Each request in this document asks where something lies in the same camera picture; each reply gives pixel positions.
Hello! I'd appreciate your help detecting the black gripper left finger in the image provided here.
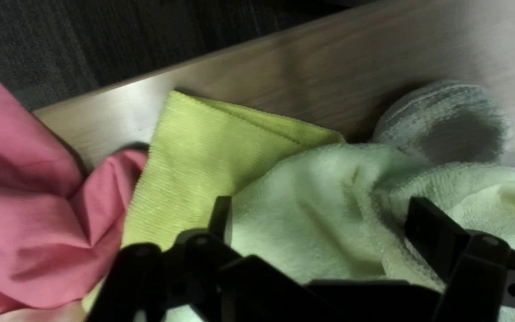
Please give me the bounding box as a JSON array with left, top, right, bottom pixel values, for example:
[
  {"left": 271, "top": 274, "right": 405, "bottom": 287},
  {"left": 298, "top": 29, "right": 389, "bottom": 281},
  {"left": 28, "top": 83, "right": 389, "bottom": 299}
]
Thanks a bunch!
[{"left": 85, "top": 195, "right": 241, "bottom": 322}]

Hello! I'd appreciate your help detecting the bright yellow cloth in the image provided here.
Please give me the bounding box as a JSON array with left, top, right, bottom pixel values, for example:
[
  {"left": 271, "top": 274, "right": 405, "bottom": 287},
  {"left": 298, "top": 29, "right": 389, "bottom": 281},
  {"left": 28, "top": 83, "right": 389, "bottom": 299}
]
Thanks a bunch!
[{"left": 119, "top": 88, "right": 346, "bottom": 253}]

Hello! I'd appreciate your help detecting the white cloth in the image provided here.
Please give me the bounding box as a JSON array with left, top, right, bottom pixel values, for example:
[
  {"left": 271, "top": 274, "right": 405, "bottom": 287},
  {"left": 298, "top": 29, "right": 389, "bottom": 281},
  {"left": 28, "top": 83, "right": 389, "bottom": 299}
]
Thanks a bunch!
[{"left": 371, "top": 79, "right": 511, "bottom": 167}]

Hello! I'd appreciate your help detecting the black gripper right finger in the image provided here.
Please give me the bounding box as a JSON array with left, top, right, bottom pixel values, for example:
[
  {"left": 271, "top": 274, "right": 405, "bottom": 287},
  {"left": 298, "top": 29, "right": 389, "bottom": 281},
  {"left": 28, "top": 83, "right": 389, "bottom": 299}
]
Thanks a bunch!
[{"left": 402, "top": 195, "right": 515, "bottom": 322}]

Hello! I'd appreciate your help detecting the pale yellow towel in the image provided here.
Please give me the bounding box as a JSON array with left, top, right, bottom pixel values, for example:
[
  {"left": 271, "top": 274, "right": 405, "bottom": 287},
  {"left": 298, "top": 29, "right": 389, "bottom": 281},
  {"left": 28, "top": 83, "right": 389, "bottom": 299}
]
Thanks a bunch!
[{"left": 226, "top": 142, "right": 515, "bottom": 294}]

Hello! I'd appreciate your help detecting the pink cloth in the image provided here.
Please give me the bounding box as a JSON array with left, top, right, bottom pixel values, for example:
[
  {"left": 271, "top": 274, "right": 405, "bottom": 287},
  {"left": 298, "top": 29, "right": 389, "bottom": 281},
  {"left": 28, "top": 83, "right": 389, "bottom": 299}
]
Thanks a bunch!
[{"left": 0, "top": 59, "right": 149, "bottom": 319}]

